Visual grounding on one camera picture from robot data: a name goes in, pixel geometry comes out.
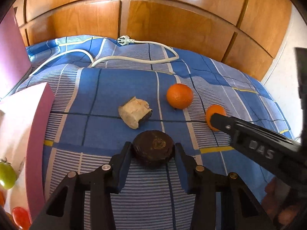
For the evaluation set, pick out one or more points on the red tomato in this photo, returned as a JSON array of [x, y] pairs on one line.
[[21, 218]]

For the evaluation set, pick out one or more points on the blue checked blanket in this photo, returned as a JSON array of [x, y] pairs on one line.
[[108, 88]]

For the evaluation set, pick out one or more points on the pink box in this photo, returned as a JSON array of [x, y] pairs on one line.
[[38, 136]]

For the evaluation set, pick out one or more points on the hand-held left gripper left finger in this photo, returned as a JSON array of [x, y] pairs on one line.
[[122, 170]]

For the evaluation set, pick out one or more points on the beige bread chunk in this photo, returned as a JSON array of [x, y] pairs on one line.
[[132, 112]]

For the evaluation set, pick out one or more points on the dark brown round cake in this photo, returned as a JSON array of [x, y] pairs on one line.
[[153, 147]]

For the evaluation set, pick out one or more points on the wooden wardrobe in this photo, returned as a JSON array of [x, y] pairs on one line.
[[179, 16]]

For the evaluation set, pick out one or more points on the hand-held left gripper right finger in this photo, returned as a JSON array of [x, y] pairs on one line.
[[183, 170]]

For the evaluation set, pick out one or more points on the person's right hand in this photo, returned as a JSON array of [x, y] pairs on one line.
[[278, 201]]

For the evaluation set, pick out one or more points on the green tomato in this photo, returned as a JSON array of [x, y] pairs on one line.
[[7, 175]]

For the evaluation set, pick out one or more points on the small orange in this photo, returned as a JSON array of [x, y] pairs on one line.
[[179, 96], [214, 110]]

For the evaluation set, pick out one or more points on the pink electric kettle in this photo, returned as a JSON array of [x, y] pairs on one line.
[[12, 52]]

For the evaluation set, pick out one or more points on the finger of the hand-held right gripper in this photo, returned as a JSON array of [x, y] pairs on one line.
[[221, 123]]

